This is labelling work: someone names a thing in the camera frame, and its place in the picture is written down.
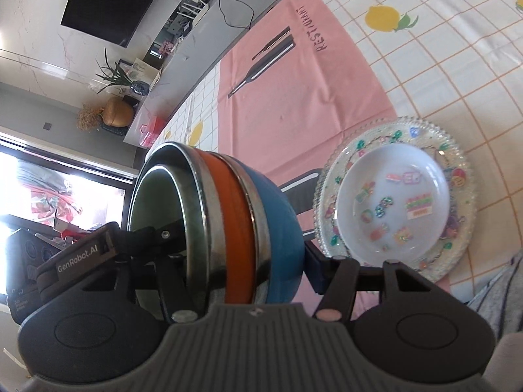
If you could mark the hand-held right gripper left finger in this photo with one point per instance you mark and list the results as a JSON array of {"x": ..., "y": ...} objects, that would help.
[{"x": 171, "y": 290}]

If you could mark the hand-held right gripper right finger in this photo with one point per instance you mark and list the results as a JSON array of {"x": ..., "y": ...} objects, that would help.
[{"x": 315, "y": 267}]

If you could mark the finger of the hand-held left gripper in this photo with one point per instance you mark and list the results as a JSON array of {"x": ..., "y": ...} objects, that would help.
[{"x": 159, "y": 237}]

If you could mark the blue steel-lined bowl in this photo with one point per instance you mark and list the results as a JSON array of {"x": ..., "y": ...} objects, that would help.
[{"x": 282, "y": 220}]

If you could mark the orange steel-lined bowl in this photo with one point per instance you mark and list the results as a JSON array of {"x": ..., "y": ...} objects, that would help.
[{"x": 229, "y": 212}]

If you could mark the small white sticker plate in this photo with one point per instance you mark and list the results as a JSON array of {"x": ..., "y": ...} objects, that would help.
[{"x": 392, "y": 196}]

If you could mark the clear glass plate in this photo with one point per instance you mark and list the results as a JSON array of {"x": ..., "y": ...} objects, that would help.
[{"x": 461, "y": 212}]

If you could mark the black speaker box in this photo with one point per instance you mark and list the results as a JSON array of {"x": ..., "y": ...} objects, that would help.
[{"x": 20, "y": 261}]

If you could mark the pink storage box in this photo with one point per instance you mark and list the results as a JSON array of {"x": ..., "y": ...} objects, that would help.
[{"x": 153, "y": 130}]

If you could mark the brown round vase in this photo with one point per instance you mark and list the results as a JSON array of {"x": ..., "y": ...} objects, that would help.
[{"x": 117, "y": 112}]

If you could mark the dried yellow flowers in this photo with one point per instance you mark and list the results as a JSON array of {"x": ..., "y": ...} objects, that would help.
[{"x": 88, "y": 119}]

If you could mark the plant in blue vase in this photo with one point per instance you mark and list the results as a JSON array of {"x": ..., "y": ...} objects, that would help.
[{"x": 137, "y": 88}]

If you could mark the sketch picture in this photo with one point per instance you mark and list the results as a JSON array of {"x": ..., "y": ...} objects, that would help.
[{"x": 141, "y": 71}]

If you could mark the pink printed table cloth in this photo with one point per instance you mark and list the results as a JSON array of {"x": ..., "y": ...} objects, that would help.
[{"x": 286, "y": 90}]

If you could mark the person's grey striped clothing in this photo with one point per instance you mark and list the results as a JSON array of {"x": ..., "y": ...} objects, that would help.
[{"x": 502, "y": 290}]

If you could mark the white wifi router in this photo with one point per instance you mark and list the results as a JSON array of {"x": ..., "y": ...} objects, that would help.
[{"x": 192, "y": 12}]

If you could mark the black television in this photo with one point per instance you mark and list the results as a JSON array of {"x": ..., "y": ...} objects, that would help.
[{"x": 118, "y": 4}]

